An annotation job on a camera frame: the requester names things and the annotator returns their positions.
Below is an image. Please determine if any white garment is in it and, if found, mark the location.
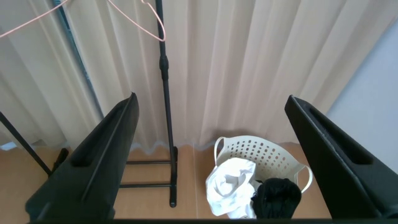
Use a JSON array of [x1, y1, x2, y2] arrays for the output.
[[205, 157, 264, 220]]

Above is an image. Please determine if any black clothes rack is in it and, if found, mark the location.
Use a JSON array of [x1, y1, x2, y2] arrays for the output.
[[0, 0, 178, 208]]

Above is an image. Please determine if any white laundry basket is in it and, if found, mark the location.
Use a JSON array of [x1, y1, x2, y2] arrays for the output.
[[213, 135, 313, 194]]

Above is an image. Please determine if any black garment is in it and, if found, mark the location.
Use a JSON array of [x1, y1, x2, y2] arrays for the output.
[[250, 177, 302, 220]]

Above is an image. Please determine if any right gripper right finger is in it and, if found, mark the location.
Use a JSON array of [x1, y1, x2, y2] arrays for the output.
[[284, 95, 398, 219]]

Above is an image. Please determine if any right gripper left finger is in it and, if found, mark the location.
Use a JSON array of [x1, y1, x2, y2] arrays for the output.
[[25, 92, 140, 222]]

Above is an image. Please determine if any pink clothes hanger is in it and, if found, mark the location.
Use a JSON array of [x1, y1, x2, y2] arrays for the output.
[[105, 0, 167, 42], [0, 0, 71, 39]]

